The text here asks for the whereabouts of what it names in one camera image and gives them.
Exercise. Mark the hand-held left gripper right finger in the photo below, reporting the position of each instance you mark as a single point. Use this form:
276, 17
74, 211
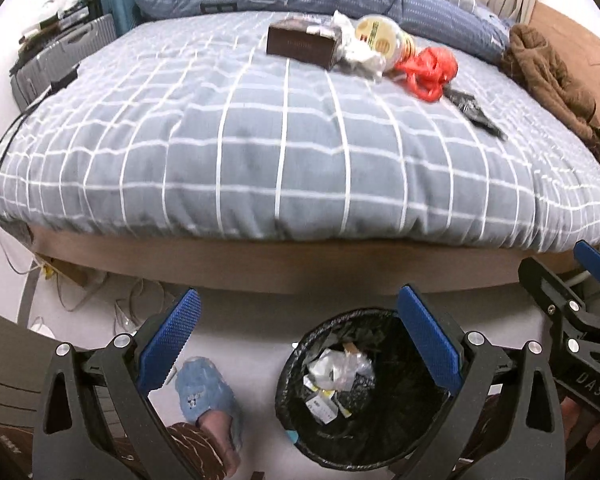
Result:
430, 335

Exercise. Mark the red plastic bag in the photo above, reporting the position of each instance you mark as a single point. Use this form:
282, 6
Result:
430, 67

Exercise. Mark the black sachet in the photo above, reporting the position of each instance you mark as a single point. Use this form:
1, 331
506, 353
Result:
472, 107

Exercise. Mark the black charger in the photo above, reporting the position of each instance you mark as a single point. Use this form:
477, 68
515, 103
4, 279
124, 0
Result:
64, 80

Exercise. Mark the foil wrapper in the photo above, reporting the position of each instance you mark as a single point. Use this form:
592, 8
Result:
362, 57

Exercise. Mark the yellow yogurt cup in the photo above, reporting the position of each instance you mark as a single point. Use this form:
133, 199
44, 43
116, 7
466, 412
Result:
380, 35

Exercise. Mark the brown fleece jacket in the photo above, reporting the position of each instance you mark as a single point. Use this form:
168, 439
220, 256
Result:
545, 70

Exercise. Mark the person's right hand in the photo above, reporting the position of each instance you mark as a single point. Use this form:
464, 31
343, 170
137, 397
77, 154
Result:
577, 425

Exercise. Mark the teal suitcase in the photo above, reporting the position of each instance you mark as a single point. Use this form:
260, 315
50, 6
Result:
120, 10

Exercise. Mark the blue slipper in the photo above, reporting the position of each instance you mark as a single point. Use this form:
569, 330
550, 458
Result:
200, 385

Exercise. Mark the brown patterned pant leg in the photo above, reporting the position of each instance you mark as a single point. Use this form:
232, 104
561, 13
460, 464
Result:
180, 445

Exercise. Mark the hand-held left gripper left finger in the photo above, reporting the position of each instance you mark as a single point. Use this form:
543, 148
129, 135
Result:
172, 330

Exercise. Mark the black snack box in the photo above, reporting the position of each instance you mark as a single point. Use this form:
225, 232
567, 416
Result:
300, 45

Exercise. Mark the wooden headboard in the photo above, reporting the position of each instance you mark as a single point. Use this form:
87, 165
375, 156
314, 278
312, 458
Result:
595, 60

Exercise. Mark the grey suitcase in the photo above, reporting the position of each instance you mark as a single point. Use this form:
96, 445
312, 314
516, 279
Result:
70, 45

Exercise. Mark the wooden bed frame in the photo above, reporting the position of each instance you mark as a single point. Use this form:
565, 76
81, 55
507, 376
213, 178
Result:
280, 265

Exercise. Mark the black trash bin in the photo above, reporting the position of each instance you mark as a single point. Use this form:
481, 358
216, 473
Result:
370, 425

